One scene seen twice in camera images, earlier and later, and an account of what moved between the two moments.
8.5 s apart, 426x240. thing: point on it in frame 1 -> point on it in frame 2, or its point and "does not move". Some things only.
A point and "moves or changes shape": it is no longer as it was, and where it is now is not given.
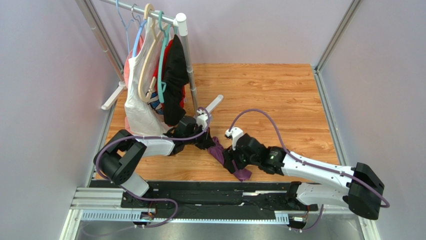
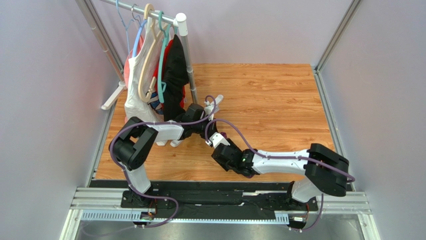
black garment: x=177 y=79 does not move
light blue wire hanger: x=124 y=26 does not move
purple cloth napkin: x=216 y=149 moves or changes shape
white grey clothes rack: x=181 y=20 does not move
